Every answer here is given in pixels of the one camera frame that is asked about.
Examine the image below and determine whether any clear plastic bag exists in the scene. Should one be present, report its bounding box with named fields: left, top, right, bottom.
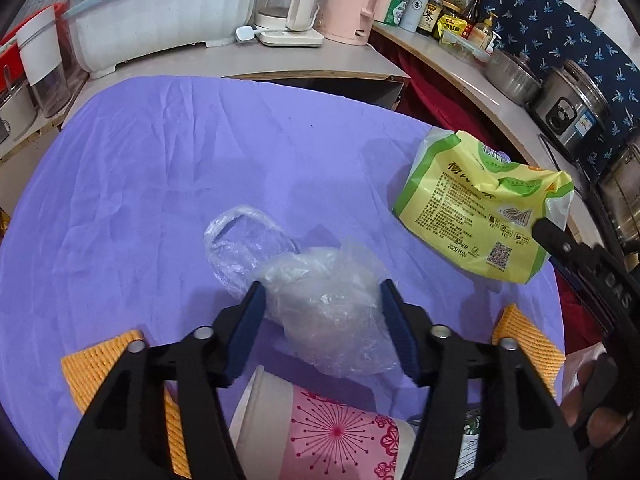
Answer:
left=202, top=205, right=401, bottom=378

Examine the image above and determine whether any small steel pot with lid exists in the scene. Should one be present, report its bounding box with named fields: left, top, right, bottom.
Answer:
left=482, top=49, right=543, bottom=106

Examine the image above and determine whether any white dish rack grey lid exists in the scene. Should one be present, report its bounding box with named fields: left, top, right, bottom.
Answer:
left=62, top=0, right=268, bottom=79

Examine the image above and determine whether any steel rice cooker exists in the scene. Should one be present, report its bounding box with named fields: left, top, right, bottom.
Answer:
left=529, top=59, right=613, bottom=161

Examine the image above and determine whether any pink flower-print paper cup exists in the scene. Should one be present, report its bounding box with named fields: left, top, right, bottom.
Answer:
left=227, top=365, right=418, bottom=480

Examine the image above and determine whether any white lidded clear container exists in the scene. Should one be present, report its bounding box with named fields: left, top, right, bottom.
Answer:
left=15, top=5, right=76, bottom=120

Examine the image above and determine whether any black power cable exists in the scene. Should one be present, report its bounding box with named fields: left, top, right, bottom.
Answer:
left=537, top=132, right=591, bottom=196

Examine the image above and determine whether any large steel steamer pot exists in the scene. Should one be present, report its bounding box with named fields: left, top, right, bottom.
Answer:
left=597, top=137, right=640, bottom=266

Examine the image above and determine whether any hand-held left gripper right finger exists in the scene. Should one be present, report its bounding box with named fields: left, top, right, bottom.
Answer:
left=380, top=279, right=588, bottom=480

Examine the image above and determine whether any brown sauce bottle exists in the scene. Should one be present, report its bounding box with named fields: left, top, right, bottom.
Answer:
left=462, top=0, right=483, bottom=41

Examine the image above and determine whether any dark sauce bottle yellow label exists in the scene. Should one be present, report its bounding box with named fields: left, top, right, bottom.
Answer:
left=416, top=0, right=446, bottom=37

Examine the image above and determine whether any pink electric kettle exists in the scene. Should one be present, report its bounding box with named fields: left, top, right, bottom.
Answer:
left=322, top=0, right=403, bottom=47

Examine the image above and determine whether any purple tablecloth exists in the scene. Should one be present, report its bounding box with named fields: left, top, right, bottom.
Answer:
left=0, top=75, right=568, bottom=480

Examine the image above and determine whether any navy leaf-print cloth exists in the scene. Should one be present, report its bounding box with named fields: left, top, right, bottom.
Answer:
left=480, top=0, right=640, bottom=176

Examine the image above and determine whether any yellow waffle cloth left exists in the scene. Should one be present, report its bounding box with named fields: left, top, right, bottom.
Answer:
left=60, top=329, right=193, bottom=480

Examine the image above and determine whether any white glass kettle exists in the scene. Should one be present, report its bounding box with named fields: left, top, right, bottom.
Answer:
left=235, top=0, right=326, bottom=48

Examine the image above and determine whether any clear food container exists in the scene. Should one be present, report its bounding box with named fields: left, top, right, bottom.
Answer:
left=442, top=30, right=493, bottom=63

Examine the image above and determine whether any yellow waffle cloth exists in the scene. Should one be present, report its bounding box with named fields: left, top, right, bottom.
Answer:
left=60, top=329, right=193, bottom=480
left=491, top=303, right=567, bottom=401

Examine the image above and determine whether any yellow waffle cloth right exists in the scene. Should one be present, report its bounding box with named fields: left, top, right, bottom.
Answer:
left=491, top=303, right=567, bottom=401

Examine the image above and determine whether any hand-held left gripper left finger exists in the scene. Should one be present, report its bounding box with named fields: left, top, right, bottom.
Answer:
left=59, top=280, right=267, bottom=480

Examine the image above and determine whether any yellow label jar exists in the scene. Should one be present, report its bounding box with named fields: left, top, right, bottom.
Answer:
left=436, top=2, right=468, bottom=41

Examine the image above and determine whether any yellow-green food packet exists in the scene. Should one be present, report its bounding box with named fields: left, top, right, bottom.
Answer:
left=391, top=127, right=575, bottom=286

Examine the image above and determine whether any small green white box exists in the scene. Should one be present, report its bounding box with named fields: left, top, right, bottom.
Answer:
left=457, top=400, right=488, bottom=480

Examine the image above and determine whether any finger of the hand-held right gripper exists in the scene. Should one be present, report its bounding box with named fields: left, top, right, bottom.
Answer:
left=531, top=217, right=608, bottom=281

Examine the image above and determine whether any white seasoning bottle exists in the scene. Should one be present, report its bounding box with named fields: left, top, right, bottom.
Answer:
left=398, top=0, right=432, bottom=32

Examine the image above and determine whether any small amber bottle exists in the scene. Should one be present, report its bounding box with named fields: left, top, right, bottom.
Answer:
left=470, top=12, right=501, bottom=53

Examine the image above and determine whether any person's right hand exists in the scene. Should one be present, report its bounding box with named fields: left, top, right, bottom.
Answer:
left=560, top=357, right=631, bottom=453

